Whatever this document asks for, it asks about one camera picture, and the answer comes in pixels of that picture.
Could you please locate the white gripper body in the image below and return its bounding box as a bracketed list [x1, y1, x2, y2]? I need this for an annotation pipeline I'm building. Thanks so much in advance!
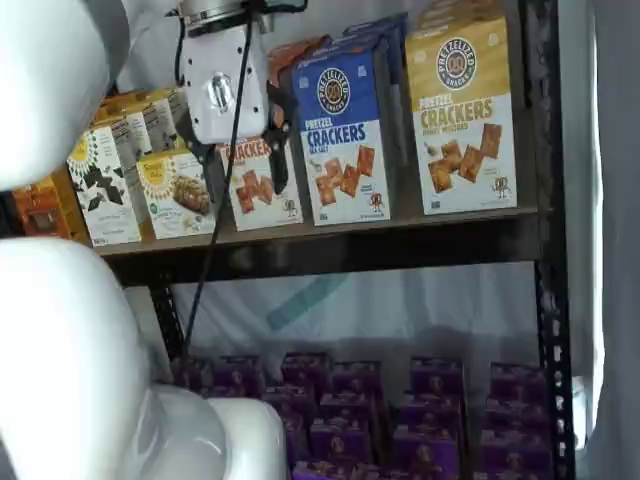
[180, 23, 269, 144]

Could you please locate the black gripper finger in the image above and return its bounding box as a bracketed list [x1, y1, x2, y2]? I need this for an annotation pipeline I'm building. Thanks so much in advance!
[174, 107, 227, 204]
[263, 79, 293, 197]

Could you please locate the yellow white pretzel crackers box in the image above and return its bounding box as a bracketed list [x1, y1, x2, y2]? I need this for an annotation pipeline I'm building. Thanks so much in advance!
[417, 0, 507, 24]
[404, 14, 519, 217]

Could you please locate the yellow white snack bar box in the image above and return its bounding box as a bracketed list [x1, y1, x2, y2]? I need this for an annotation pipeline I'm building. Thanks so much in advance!
[135, 148, 219, 241]

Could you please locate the orange white pretzel crackers box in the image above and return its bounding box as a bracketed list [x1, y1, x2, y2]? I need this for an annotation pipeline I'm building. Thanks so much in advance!
[272, 33, 335, 65]
[217, 42, 305, 233]

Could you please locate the yellow topped small box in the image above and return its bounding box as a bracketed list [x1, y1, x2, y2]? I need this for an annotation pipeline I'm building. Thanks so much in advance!
[94, 107, 147, 152]
[167, 88, 194, 147]
[139, 97, 176, 156]

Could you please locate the blue white pretzel crackers box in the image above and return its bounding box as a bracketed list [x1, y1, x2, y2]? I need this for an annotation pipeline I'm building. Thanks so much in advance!
[291, 49, 393, 228]
[342, 12, 409, 201]

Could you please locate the white box with black shapes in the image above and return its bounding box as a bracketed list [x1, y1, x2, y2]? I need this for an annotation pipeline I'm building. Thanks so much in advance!
[66, 124, 144, 248]

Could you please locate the orange brown snack box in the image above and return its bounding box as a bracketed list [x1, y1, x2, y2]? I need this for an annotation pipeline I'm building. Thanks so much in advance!
[11, 177, 69, 237]

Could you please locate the purple snack box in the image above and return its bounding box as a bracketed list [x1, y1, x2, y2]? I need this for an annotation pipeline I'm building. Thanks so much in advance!
[332, 362, 385, 401]
[473, 468, 554, 480]
[217, 355, 264, 398]
[292, 460, 375, 480]
[409, 356, 465, 398]
[261, 387, 317, 427]
[388, 463, 459, 480]
[172, 357, 219, 397]
[478, 429, 553, 473]
[399, 393, 462, 431]
[484, 397, 550, 434]
[392, 427, 460, 467]
[489, 363, 547, 402]
[319, 393, 377, 427]
[281, 352, 332, 397]
[308, 417, 375, 466]

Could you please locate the teal tape strip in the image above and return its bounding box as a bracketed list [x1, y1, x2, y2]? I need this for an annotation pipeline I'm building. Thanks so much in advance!
[266, 277, 344, 331]

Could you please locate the short black cable loop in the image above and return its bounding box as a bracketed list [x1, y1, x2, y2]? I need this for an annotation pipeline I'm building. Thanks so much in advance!
[164, 0, 200, 87]

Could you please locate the long black cable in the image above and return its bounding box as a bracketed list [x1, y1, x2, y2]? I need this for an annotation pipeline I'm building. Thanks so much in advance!
[174, 0, 252, 389]

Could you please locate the black metal shelf frame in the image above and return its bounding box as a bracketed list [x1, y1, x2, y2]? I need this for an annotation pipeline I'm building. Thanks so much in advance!
[97, 0, 576, 480]

